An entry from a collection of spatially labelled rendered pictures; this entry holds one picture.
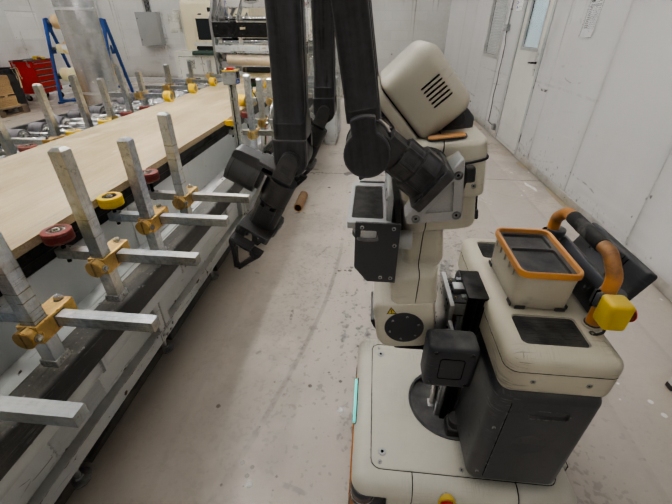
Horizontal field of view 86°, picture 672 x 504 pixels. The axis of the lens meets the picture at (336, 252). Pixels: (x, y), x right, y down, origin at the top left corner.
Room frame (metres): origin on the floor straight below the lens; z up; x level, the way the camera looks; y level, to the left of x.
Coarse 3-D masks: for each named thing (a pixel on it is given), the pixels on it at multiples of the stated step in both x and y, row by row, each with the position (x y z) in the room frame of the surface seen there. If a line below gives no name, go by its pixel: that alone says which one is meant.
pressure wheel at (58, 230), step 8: (56, 224) 0.96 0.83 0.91; (64, 224) 0.96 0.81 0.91; (40, 232) 0.91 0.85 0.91; (48, 232) 0.91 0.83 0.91; (56, 232) 0.91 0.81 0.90; (64, 232) 0.91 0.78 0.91; (72, 232) 0.93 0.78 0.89; (48, 240) 0.88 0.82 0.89; (56, 240) 0.89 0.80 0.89; (64, 240) 0.90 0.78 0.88
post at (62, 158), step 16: (64, 160) 0.85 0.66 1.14; (64, 176) 0.85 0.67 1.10; (80, 176) 0.88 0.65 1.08; (64, 192) 0.86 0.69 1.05; (80, 192) 0.86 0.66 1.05; (80, 208) 0.85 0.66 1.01; (80, 224) 0.85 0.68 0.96; (96, 224) 0.87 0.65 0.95; (96, 240) 0.85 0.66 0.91; (96, 256) 0.85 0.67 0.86; (112, 272) 0.87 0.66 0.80; (112, 288) 0.85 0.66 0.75
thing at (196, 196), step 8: (152, 192) 1.41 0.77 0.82; (160, 192) 1.41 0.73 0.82; (168, 192) 1.41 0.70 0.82; (200, 192) 1.41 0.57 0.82; (208, 192) 1.41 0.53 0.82; (200, 200) 1.39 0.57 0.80; (208, 200) 1.39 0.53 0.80; (216, 200) 1.38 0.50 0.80; (224, 200) 1.38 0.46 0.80; (232, 200) 1.38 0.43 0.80; (240, 200) 1.37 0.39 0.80; (248, 200) 1.37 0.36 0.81
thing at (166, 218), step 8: (112, 216) 1.16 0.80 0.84; (120, 216) 1.15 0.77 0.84; (128, 216) 1.15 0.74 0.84; (136, 216) 1.15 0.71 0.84; (160, 216) 1.14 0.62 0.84; (168, 216) 1.14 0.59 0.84; (176, 216) 1.14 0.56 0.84; (184, 216) 1.14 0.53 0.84; (192, 216) 1.14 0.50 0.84; (200, 216) 1.14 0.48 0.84; (208, 216) 1.14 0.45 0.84; (216, 216) 1.14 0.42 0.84; (224, 216) 1.14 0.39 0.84; (184, 224) 1.14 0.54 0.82; (192, 224) 1.13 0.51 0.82; (200, 224) 1.13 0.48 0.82; (208, 224) 1.13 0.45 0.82; (216, 224) 1.12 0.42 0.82; (224, 224) 1.12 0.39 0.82
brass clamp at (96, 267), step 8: (112, 240) 0.95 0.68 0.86; (112, 248) 0.90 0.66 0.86; (120, 248) 0.92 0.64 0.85; (128, 248) 0.95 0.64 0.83; (112, 256) 0.88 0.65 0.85; (88, 264) 0.83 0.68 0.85; (96, 264) 0.83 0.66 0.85; (104, 264) 0.84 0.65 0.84; (112, 264) 0.87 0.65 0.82; (88, 272) 0.83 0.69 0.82; (96, 272) 0.83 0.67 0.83; (104, 272) 0.83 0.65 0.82
